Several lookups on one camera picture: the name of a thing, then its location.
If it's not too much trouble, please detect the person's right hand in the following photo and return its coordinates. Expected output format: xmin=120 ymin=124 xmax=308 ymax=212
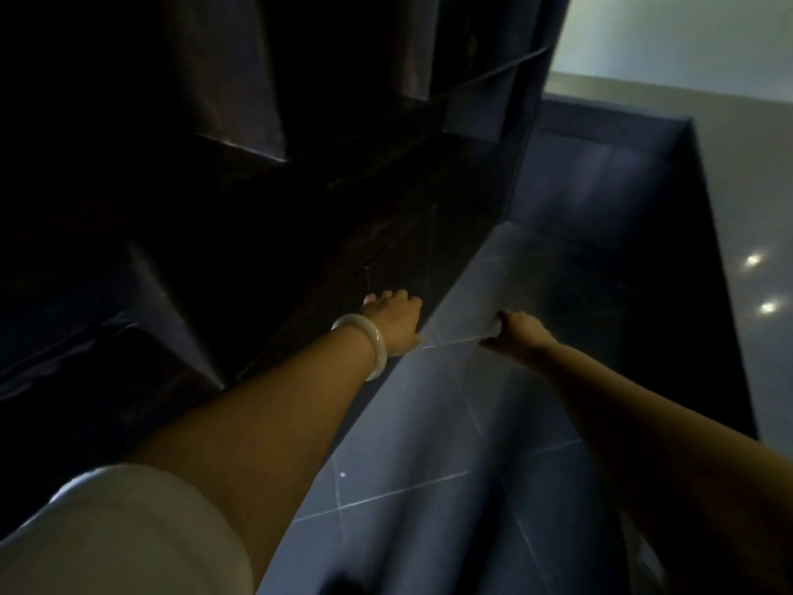
xmin=479 ymin=309 xmax=560 ymax=367

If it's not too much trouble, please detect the person's left hand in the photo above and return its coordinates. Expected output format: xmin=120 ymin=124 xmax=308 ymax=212
xmin=359 ymin=290 xmax=424 ymax=358

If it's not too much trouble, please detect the person's right forearm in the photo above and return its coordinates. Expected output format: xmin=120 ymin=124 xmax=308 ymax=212
xmin=527 ymin=342 xmax=793 ymax=595

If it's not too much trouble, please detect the person's left forearm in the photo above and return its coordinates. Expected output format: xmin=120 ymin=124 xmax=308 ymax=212
xmin=127 ymin=325 xmax=376 ymax=589

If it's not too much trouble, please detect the dark wooden cabinet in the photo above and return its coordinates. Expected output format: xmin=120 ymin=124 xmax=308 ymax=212
xmin=0 ymin=0 xmax=574 ymax=540

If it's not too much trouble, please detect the white shirt sleeve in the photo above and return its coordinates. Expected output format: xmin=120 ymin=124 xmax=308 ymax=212
xmin=0 ymin=463 xmax=255 ymax=595

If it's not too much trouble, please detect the white bangle bracelet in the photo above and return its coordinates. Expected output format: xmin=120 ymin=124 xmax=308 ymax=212
xmin=331 ymin=312 xmax=389 ymax=383

